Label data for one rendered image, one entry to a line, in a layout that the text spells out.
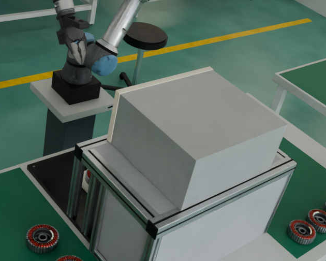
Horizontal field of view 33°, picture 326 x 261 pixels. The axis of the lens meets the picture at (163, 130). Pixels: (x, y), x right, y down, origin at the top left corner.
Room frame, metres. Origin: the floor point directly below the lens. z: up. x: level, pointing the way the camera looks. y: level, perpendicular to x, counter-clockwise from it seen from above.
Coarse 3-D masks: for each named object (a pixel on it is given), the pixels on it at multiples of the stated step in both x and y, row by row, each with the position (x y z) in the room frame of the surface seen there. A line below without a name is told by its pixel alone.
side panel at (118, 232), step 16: (96, 208) 1.32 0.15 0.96; (112, 208) 1.29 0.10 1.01; (96, 224) 1.32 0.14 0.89; (112, 224) 1.28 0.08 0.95; (128, 224) 1.23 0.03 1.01; (96, 240) 1.30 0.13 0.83; (112, 240) 1.27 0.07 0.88; (128, 240) 1.22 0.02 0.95; (144, 240) 1.18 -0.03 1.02; (160, 240) 1.16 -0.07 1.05; (96, 256) 1.29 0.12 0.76; (112, 256) 1.26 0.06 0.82; (128, 256) 1.21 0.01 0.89; (144, 256) 1.15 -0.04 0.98
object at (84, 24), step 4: (64, 16) 1.92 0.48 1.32; (68, 16) 1.93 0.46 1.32; (72, 16) 1.94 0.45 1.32; (64, 20) 1.91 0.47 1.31; (68, 20) 1.90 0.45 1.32; (72, 20) 1.88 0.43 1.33; (76, 20) 1.88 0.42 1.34; (80, 20) 1.87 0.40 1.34; (84, 20) 1.90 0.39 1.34; (68, 24) 1.90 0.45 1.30; (72, 24) 1.87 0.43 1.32; (76, 24) 1.86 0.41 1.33; (80, 24) 1.85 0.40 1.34; (84, 24) 1.86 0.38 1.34; (88, 24) 1.88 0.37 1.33; (80, 28) 1.85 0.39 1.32
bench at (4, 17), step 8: (80, 0) 4.74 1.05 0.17; (88, 0) 4.71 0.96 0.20; (96, 0) 4.64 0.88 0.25; (80, 8) 4.52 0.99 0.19; (88, 8) 4.59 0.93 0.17; (0, 16) 3.96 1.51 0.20; (8, 16) 4.00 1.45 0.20; (16, 16) 4.05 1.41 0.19; (24, 16) 4.11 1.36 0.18; (32, 16) 4.16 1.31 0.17; (40, 16) 4.22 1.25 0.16; (88, 16) 4.63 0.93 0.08
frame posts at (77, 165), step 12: (84, 168) 1.45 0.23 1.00; (72, 180) 1.44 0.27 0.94; (96, 180) 1.37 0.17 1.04; (72, 192) 1.44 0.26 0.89; (96, 192) 1.38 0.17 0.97; (72, 204) 1.43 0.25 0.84; (96, 204) 1.38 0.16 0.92; (72, 216) 1.44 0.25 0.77; (84, 216) 1.38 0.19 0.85; (84, 228) 1.38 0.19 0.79
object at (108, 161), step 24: (96, 144) 1.45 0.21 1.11; (96, 168) 1.34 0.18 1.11; (120, 168) 1.36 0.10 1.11; (288, 168) 1.61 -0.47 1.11; (120, 192) 1.26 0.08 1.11; (144, 192) 1.28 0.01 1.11; (240, 192) 1.41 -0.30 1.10; (144, 216) 1.18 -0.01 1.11; (168, 216) 1.20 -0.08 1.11; (192, 216) 1.25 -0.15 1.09
